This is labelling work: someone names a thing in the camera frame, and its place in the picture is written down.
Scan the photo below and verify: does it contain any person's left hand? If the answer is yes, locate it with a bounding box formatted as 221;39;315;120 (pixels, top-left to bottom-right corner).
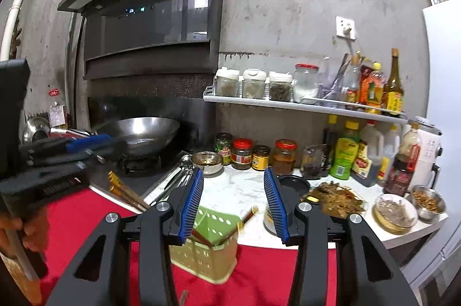
0;208;51;254

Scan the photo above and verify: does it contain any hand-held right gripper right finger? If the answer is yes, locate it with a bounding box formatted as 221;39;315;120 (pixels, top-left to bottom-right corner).
263;167;420;306

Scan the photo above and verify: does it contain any black gas stove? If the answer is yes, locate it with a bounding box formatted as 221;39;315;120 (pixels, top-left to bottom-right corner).
90;148;188;186

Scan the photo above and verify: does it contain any steel spoon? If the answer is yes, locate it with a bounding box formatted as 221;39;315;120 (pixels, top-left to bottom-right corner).
151;154;193;202

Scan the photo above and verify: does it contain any small yellow-label jar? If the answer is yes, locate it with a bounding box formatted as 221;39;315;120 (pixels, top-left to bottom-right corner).
252;145;271;171

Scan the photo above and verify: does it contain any person's left forearm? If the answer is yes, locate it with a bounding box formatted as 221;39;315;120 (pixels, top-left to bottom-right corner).
0;252;43;306

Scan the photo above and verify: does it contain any steel pot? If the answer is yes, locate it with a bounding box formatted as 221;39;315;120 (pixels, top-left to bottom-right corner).
23;116;51;145

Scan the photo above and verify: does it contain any tall brown glass bottle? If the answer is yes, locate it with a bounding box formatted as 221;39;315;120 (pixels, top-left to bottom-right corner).
382;48;404;116

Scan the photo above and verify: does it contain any red tablecloth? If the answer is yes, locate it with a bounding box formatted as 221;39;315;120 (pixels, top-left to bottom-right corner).
36;185;339;306

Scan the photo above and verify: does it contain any white wall socket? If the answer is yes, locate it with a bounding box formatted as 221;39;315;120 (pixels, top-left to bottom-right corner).
335;16;357;40

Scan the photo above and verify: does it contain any white wall shelf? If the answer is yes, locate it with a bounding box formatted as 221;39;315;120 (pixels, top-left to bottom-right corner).
203;86;407;125

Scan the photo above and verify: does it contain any dark bottle with red handle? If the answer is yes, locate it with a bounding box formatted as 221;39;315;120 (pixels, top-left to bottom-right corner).
382;122;422;197

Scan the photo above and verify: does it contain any clear plastic utensil cup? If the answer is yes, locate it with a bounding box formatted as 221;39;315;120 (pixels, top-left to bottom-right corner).
319;54;361;109

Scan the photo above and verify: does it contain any white plastic jug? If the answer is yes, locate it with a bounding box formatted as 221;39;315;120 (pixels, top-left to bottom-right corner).
376;126;400;184

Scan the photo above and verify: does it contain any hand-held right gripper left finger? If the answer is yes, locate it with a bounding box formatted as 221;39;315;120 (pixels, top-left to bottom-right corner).
45;167;205;306

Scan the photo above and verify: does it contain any gold-capped wooden chopstick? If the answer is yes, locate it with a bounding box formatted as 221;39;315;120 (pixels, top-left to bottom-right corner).
236;206;259;233

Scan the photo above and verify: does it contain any green plastic utensil holder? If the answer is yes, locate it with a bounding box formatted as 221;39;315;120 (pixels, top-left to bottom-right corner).
169;205;241;285

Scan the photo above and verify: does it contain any red seasoning bottle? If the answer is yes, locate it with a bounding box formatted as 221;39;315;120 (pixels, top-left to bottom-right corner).
358;63;375;110

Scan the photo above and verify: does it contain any glass jar with red lid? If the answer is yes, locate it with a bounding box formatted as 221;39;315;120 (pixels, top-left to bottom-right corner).
292;64;320;103

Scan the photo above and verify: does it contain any yellow-cap orange bottle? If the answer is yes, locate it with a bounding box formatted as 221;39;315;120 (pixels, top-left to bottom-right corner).
365;62;386;114

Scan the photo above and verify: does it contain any black round lid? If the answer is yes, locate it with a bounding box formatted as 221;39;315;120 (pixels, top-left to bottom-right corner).
277;174;311;200

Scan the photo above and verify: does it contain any dark bottle with yellow cap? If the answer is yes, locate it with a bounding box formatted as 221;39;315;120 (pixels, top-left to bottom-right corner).
323;115;339;170

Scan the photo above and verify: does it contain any white rice cooker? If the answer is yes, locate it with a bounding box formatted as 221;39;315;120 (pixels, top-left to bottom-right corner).
407;116;443;189

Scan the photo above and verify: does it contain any green plastic bottle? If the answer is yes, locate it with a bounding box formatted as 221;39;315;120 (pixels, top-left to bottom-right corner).
329;120;361;180

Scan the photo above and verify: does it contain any white refrigerator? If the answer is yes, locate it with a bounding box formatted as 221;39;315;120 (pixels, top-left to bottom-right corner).
403;0;461;292

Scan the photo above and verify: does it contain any white-lid spice container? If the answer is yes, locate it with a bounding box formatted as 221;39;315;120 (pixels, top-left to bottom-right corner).
268;71;293;102
242;69;267;100
215;67;240;98

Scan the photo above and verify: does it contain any steel wok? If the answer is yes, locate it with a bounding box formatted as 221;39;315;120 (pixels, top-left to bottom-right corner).
94;117;181;160

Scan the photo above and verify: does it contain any steel bowl with food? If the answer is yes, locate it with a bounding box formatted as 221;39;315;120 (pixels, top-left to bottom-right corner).
411;185;447;222

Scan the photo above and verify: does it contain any black range hood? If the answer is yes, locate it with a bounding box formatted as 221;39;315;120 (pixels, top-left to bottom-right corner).
58;0;226;100

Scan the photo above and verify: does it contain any white rod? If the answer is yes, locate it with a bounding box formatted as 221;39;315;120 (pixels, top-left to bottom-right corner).
6;226;40;282

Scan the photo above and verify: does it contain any glass bowl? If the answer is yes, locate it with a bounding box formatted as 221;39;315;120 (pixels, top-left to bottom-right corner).
374;194;418;234

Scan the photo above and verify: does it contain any large jug of dark sauce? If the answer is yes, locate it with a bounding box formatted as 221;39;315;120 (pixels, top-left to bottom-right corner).
355;121;384;188

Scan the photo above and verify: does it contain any small steel bowl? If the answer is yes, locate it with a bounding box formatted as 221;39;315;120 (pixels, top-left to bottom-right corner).
191;151;223;176

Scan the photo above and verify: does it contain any dark plastic bag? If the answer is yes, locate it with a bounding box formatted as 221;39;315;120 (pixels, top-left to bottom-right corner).
302;144;330;179

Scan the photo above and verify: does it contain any plate of cooked food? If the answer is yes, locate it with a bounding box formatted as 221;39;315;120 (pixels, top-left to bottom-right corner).
301;181;368;218

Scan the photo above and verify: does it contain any green-lid jar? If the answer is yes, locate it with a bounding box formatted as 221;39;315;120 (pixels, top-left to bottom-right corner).
215;132;233;166

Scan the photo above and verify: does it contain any red-lid sauce jar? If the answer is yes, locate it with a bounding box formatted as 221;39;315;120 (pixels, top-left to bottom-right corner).
231;138;253;170

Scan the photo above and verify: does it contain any amber jar with red lid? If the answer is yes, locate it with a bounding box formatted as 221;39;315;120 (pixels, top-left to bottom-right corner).
273;139;298;175

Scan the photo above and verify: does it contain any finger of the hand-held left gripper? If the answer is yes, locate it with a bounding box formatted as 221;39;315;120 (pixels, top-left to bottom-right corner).
27;141;127;178
21;134;114;159

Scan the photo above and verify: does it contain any bundle of metal chopsticks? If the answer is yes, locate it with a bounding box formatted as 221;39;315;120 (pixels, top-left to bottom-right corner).
142;166;182;208

